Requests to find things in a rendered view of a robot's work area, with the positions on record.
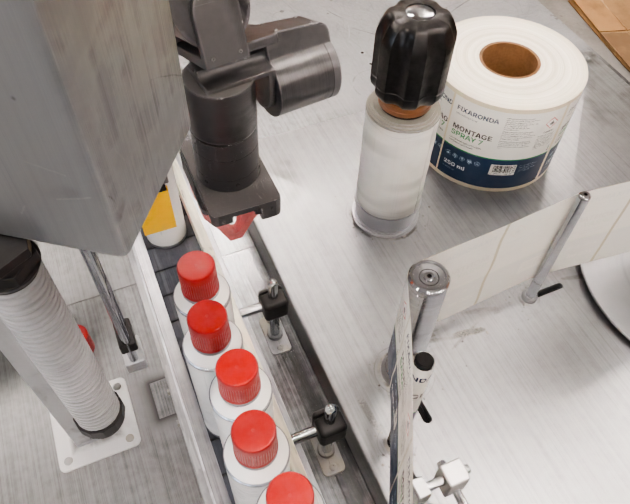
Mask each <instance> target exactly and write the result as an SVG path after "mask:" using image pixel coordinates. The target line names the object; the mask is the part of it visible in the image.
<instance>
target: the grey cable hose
mask: <svg viewBox="0 0 630 504"><path fill-rule="evenodd" d="M0 318H1V319H2V321H3V322H4V323H5V325H6V326H7V328H8V329H9V330H10V332H11V333H12V334H13V336H14V337H15V339H16V340H17V341H18V343H19V344H20V345H21V347H22V348H23V349H24V351H25V352H26V354H27V355H28V356H29V358H30V359H31V360H32V362H33V363H34V364H35V366H36V367H37V368H38V370H39V371H40V373H41V374H42V375H43V377H44V378H45V380H46V381H47V382H48V384H49V385H50V386H51V388H52V389H53V390H54V392H55V393H56V394H57V396H58V397H59V399H60V400H61V401H62V403H63V404H64V406H65V407H66V408H67V410H68V411H69V412H70V414H71V415H72V416H73V421H74V423H75V424H76V426H77V428H78V429H79V431H80V432H81V433H82V434H83V435H85V436H87V437H90V438H92V439H104V438H108V437H110V436H112V435H113V434H115V433H116V432H117V431H118V430H119V429H120V427H121V426H122V424H123V422H124V419H125V405H124V403H123V402H122V400H121V398H120V397H119V395H118V394H117V392H115V391H114V390H113V388H112V387H111V385H110V383H109V381H108V379H107V377H106V376H105V374H104V372H103V370H102V369H101V367H100V365H99V363H98V361H97V359H96V357H95V356H94V354H93V352H92V350H91V348H90V346H89V345H88V343H87V341H86V339H85V338H84V336H83V334H82V332H81V330H80V328H79V326H78V325H77V323H76V321H75V319H74V317H73V316H72V314H71V312H70V310H69V308H68V307H67V305H66V303H65V301H64V299H63V298H62V296H61V294H60V292H59V290H58V289H57V286H56V285H55V283H54V281H53V279H52V278H51V276H50V274H49V272H48V270H47V268H46V267H45V265H44V263H43V261H42V259H41V252H40V249H39V247H38V246H37V245H36V244H35V243H34V242H33V241H32V240H28V239H23V238H18V237H12V236H7V235H2V234H0Z"/></svg>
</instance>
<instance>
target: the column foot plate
mask: <svg viewBox="0 0 630 504"><path fill-rule="evenodd" d="M109 383H110V385H111V387H112V388H113V390H114V391H115V392H117V394H118V395H119V397H120V398H121V400H122V402H123V403H124V405H125V419H124V422H123V424H122V426H121V427H120V429H119V430H118V432H117V433H116V434H113V435H112V436H110V437H108V438H104V439H100V440H97V441H95V442H92V443H89V444H87V445H84V446H81V447H77V446H76V445H75V443H74V442H73V441H72V440H71V438H70V437H69V436H68V435H67V433H66V432H65V431H64V430H63V428H62V427H61V426H60V425H59V423H58V422H57V421H56V420H55V418H54V417H53V416H52V415H51V413H50V412H49V413H50V418H51V423H52V429H53V434H54V440H55V445H56V451H57V456H58V462H59V467H60V470H61V471H62V472H64V473H67V472H70V471H73V470H75V469H78V468H81V467H83V466H86V465H89V464H91V463H94V462H96V461H99V460H102V459H104V458H107V457H109V456H112V455H115V454H117V453H120V452H122V451H125V450H128V449H130V448H133V447H135V446H137V445H139V444H140V442H141V437H140V433H139V430H138V426H137V422H136V418H135V415H134V411H133V407H132V404H131V400H130V396H129V392H128V389H127V385H126V381H125V379H124V378H116V379H114V380H111V381H109Z"/></svg>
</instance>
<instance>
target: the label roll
mask: <svg viewBox="0 0 630 504"><path fill-rule="evenodd" d="M455 24H456V28H457V39H456V43H455V48H454V52H453V56H452V60H451V65H450V69H449V73H448V77H447V82H446V86H445V89H444V94H443V96H442V97H441V98H440V100H439V102H440V105H441V109H442V113H441V117H440V120H439V124H438V128H437V132H436V138H435V142H434V146H433V149H432V153H431V158H430V163H429V165H430V166H431V167H432V168H433V169H434V170H435V171H436V172H438V173H439V174H440V175H442V176H443V177H445V178H447V179H449V180H450V181H452V182H455V183H457V184H459V185H462V186H465V187H468V188H472V189H476V190H482V191H492V192H500V191H510V190H515V189H519V188H522V187H525V186H527V185H530V184H531V183H533V182H535V181H536V180H538V179H539V178H540V177H541V176H542V175H543V174H544V173H545V172H546V170H547V168H548V167H549V164H550V162H551V160H552V158H553V156H554V153H555V151H556V149H557V147H558V145H559V142H560V140H561V138H562V136H563V134H564V132H565V129H566V127H567V125H568V123H569V121H570V118H571V116H572V114H573V112H574V110H575V107H576V105H577V103H578V101H579V99H580V96H581V94H582V92H583V90H584V88H585V86H586V83H587V80H588V66H587V63H586V61H585V58H584V57H583V55H582V53H581V52H580V51H579V50H578V48H577V47H576V46H575V45H574V44H573V43H572V42H570V41H569V40H568V39H567V38H565V37H564V36H562V35H561V34H559V33H558V32H556V31H554V30H552V29H550V28H548V27H546V26H543V25H541V24H538V23H535V22H532V21H528V20H524V19H520V18H515V17H507V16H481V17H474V18H469V19H465V20H462V21H460V22H457V23H455Z"/></svg>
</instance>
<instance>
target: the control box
mask: <svg viewBox="0 0 630 504"><path fill-rule="evenodd" d="M190 126H191V125H190V118H189V112H188V107H187V101H186V95H185V90H184V84H183V78H182V72H181V67H180V61H179V55H178V50H177V44H176V38H175V33H174V27H173V21H172V16H171V10H170V4H169V0H0V234H2V235H7V236H12V237H18V238H23V239H28V240H34V241H39V242H44V243H50V244H55V245H60V246H66V247H71V248H76V249H82V250H87V251H92V252H97V253H103V254H108V255H113V256H119V257H121V256H126V255H127V254H128V253H129V252H130V251H131V248H132V246H133V244H134V242H135V240H136V238H137V236H138V234H139V232H140V230H141V228H142V226H143V224H144V222H145V220H146V218H147V216H148V214H149V211H150V209H151V207H152V205H153V203H154V201H155V199H156V197H157V195H158V193H159V191H160V189H161V187H162V185H163V183H164V181H165V179H166V177H167V175H168V172H169V170H170V168H171V166H172V164H173V162H174V160H175V158H176V156H177V154H178V152H179V150H180V148H181V146H182V144H183V142H184V140H185V138H186V136H187V133H188V131H189V129H190Z"/></svg>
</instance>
